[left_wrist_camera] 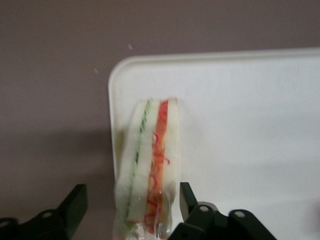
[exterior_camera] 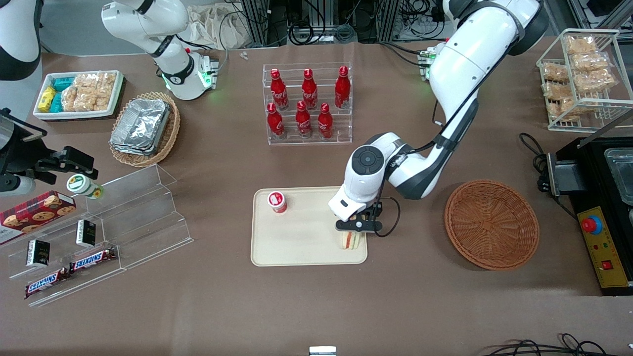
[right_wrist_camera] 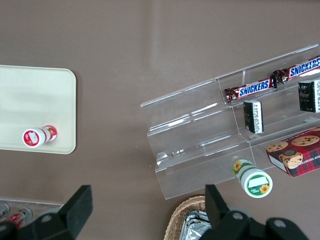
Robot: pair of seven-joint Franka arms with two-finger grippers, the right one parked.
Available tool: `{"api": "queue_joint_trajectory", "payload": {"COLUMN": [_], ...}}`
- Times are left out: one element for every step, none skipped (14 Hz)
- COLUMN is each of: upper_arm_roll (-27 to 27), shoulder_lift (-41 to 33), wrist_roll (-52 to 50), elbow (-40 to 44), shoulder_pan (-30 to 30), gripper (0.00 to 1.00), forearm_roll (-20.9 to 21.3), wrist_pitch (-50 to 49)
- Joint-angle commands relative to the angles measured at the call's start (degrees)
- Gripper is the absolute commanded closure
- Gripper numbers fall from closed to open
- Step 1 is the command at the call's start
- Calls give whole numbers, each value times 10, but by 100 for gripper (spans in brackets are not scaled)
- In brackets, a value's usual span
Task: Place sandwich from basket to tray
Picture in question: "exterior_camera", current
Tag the oval wicker basket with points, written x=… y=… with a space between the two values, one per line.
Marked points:
x=170 y=133

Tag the Snickers chocolate bar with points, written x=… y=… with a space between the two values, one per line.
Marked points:
x=93 y=260
x=46 y=283

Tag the small black carton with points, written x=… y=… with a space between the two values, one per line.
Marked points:
x=37 y=252
x=85 y=233

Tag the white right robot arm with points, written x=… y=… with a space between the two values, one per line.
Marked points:
x=148 y=20

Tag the black appliance with yellow panel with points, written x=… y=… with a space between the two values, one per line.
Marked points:
x=583 y=168

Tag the white rectangular plastic bin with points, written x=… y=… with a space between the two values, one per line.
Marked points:
x=74 y=115

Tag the stacked aluminium foil trays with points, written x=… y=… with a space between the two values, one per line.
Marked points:
x=141 y=126

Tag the steel appliance pan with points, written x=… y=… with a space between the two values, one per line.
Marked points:
x=620 y=173

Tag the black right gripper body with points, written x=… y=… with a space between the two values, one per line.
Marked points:
x=23 y=156

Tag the clear acrylic step shelf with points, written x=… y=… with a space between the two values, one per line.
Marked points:
x=143 y=217

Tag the cream plastic tray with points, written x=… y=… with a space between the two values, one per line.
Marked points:
x=301 y=237

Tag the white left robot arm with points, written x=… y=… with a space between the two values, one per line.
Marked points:
x=460 y=69

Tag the aluminium frame post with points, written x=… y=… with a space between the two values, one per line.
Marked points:
x=254 y=22
x=388 y=20

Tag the white cloth bag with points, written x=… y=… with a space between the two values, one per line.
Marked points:
x=212 y=24

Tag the yellow small carton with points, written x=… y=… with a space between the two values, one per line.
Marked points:
x=47 y=99

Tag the red emergency stop button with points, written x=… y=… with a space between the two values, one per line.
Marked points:
x=591 y=225

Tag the round brown wicker basket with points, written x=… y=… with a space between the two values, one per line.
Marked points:
x=492 y=225

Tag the red cookie box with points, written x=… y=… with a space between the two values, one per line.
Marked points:
x=34 y=212

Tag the teal small carton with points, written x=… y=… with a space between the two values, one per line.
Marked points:
x=57 y=102
x=63 y=83

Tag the black bracket with metal plate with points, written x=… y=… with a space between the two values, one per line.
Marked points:
x=564 y=175

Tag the red lidded white cup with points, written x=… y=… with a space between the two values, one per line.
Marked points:
x=277 y=201

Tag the green lidded white cup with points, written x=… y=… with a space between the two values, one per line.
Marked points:
x=81 y=185

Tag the clear bagged fried snack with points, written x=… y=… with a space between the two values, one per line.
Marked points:
x=555 y=72
x=69 y=99
x=556 y=90
x=86 y=80
x=85 y=101
x=107 y=80
x=596 y=80
x=568 y=108
x=581 y=44
x=591 y=62
x=102 y=100

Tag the red cola bottle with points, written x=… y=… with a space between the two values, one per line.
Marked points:
x=303 y=119
x=275 y=121
x=279 y=90
x=342 y=88
x=309 y=90
x=325 y=121

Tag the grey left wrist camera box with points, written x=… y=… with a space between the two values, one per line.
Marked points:
x=358 y=226

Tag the triangle sandwich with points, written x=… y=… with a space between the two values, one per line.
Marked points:
x=352 y=241

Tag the clear acrylic bottle rack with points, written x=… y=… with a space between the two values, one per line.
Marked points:
x=309 y=136

